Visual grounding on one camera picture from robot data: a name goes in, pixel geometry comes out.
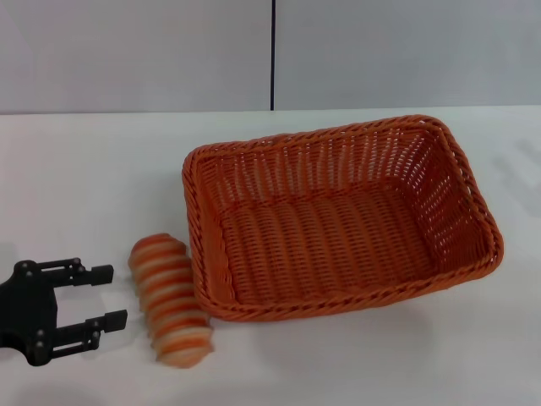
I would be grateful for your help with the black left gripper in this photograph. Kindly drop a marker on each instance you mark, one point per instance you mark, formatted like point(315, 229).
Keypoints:
point(29, 308)

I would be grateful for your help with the orange white striped bread roll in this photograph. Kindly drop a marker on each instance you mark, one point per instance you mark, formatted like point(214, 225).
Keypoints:
point(169, 304)

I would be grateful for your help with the orange woven plastic basket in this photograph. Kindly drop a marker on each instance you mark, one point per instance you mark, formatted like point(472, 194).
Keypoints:
point(317, 254)

